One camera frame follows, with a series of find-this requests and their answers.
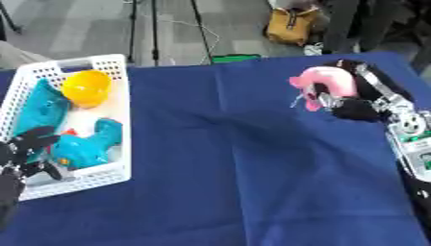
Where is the person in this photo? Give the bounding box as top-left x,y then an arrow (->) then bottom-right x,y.
321,0 -> 431,55

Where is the yellow bag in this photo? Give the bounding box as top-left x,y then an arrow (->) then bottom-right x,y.
264,5 -> 322,46

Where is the pink soft toy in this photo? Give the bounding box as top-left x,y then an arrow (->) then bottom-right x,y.
288,65 -> 361,112

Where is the black tripod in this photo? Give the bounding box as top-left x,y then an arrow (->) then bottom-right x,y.
126,0 -> 216,67

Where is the yellow toy hard hat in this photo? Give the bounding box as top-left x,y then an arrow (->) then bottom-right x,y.
59,69 -> 114,110

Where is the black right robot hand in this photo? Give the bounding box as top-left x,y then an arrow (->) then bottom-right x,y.
311,59 -> 417,123

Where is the white perforated plastic basket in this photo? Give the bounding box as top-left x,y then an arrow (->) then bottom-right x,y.
0,53 -> 134,202

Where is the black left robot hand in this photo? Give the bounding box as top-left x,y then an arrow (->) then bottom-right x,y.
0,125 -> 64,225

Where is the teal toy drill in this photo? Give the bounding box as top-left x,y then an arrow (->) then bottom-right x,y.
48,117 -> 125,171

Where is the teal toy tool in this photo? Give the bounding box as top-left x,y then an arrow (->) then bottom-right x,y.
12,77 -> 73,137

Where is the white cable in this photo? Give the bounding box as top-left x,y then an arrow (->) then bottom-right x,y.
156,17 -> 222,63

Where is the green box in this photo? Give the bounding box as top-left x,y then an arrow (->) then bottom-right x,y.
210,53 -> 263,64

